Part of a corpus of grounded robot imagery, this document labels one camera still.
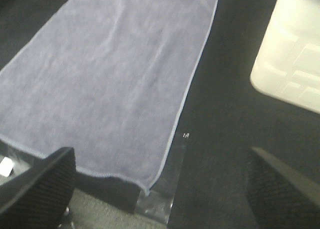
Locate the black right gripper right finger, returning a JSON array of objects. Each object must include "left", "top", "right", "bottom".
[{"left": 246, "top": 147, "right": 320, "bottom": 229}]

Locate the black felt table mat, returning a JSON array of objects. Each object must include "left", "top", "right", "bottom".
[{"left": 0, "top": 0, "right": 320, "bottom": 229}]

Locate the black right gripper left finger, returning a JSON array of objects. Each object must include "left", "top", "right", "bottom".
[{"left": 0, "top": 147, "right": 76, "bottom": 229}]

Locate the right clear tape strip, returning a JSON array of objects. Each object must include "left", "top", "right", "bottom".
[{"left": 134, "top": 132, "right": 190, "bottom": 226}]

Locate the grey microfibre towel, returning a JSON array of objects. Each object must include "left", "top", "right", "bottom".
[{"left": 0, "top": 0, "right": 218, "bottom": 193}]

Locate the cream white plastic basket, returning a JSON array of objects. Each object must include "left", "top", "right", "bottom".
[{"left": 250, "top": 0, "right": 320, "bottom": 113}]

